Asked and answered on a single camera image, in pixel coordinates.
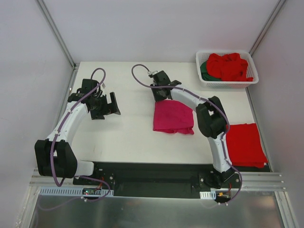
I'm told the pink t shirt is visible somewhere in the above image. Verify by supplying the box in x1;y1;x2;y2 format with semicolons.
153;100;194;135

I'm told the white plastic laundry basket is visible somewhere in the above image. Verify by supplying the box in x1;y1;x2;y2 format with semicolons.
196;50;259;89

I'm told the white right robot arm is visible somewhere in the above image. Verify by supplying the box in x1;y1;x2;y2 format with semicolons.
148;71;235;189

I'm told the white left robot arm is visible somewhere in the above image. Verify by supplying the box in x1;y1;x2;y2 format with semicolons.
34;79;120;185

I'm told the green t shirt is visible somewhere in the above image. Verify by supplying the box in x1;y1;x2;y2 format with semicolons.
200;61;221;81

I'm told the red crumpled t shirt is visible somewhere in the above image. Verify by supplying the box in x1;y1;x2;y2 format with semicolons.
207;53;254;82

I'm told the folded red t shirt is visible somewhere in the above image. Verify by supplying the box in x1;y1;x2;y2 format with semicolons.
226;123;268;168

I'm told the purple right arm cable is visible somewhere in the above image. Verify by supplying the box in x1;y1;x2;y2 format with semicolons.
132;64;243;203

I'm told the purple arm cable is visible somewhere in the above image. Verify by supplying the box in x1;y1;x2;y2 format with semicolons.
132;64;243;203
37;67;112;210

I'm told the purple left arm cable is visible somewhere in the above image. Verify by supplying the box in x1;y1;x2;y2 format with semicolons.
37;67;112;210

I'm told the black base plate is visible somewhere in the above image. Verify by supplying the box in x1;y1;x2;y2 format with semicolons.
45;160;272;199

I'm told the aluminium frame rail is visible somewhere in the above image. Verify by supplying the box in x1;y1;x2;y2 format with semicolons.
29;163;287;200

